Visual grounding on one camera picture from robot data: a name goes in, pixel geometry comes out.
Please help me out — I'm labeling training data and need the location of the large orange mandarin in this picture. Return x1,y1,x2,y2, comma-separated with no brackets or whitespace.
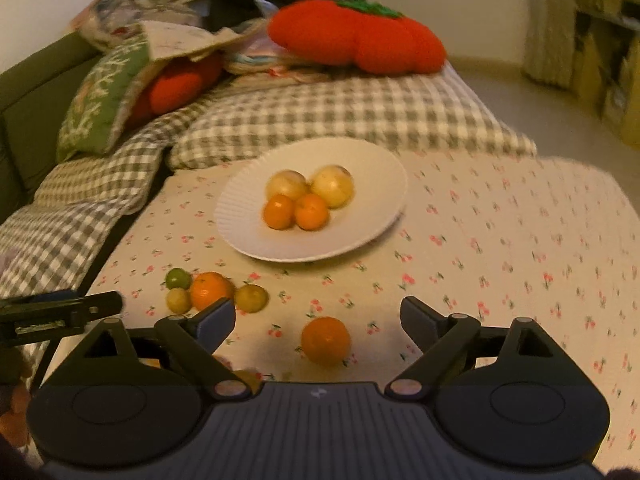
190,272,234,311

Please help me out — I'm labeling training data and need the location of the small orange mandarin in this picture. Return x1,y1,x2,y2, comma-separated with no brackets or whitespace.
300,316,352,367

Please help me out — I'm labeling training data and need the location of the orange cherry tomato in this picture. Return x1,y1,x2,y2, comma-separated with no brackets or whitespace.
295,193,330,231
262,194,295,231

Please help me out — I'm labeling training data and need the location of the large yellow passion fruit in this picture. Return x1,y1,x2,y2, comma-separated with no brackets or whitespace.
310,165,355,209

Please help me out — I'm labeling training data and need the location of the small yellow-green fruit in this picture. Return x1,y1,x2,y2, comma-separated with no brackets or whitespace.
165,287,192,315

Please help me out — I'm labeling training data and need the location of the small green fruit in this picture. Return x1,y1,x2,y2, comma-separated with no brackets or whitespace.
165,268,192,290

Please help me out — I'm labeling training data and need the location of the yellow-green tomato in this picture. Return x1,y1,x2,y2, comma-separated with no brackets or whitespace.
233,284,269,314

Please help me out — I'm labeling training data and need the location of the grey gingham blanket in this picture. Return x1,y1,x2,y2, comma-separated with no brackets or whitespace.
1,89,220,299

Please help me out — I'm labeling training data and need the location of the cherry print bedsheet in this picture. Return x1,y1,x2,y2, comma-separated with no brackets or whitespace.
29,148,640,474

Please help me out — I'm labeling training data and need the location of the white fluted plate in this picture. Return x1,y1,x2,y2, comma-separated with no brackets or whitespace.
215,138,408,263

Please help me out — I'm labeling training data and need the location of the green embroidered pillow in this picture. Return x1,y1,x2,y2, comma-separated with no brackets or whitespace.
56,34,157,164

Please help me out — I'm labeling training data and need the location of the grey gingham pillow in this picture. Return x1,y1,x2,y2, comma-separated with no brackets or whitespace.
168,65,537,169

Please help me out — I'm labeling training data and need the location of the green sofa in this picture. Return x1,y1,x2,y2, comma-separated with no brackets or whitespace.
0,32,102,220

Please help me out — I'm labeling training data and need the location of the stack of books and papers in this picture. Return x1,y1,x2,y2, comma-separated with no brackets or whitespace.
224,37,348,89

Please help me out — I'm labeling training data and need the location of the beige curtain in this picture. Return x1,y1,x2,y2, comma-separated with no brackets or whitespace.
523,0,576,89

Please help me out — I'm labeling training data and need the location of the red tomato plush cushion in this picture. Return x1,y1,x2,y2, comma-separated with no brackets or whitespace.
268,0,447,76

